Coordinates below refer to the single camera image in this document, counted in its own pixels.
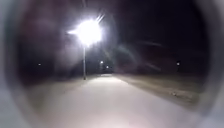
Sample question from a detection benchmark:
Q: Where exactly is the pale grey paved path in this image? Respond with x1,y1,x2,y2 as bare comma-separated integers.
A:
31,73,208,128

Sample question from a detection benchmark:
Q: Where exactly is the street lamp pole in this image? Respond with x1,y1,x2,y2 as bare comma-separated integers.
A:
68,14,104,81
99,60,105,75

